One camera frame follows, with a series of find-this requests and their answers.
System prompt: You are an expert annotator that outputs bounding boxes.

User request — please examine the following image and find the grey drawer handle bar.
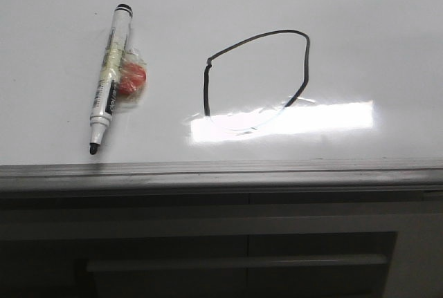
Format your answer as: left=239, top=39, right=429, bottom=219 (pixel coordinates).
left=86, top=254, right=388, bottom=272

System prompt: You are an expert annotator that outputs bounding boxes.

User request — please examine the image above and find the grey aluminium whiteboard frame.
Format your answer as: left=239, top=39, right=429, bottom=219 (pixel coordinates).
left=1, top=158, right=442, bottom=196

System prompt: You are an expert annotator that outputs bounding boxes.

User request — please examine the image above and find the white black whiteboard marker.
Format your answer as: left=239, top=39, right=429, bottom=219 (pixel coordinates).
left=89, top=3, right=133, bottom=155

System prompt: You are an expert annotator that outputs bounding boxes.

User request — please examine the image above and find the red round magnet taped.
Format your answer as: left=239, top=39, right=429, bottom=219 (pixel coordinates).
left=118, top=48, right=148, bottom=105

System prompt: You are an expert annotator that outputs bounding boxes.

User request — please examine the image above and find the white whiteboard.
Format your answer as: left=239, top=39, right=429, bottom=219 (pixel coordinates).
left=1, top=0, right=442, bottom=166

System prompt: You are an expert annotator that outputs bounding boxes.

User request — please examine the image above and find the grey cabinet drawer front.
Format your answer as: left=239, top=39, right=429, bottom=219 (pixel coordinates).
left=1, top=201, right=442, bottom=297

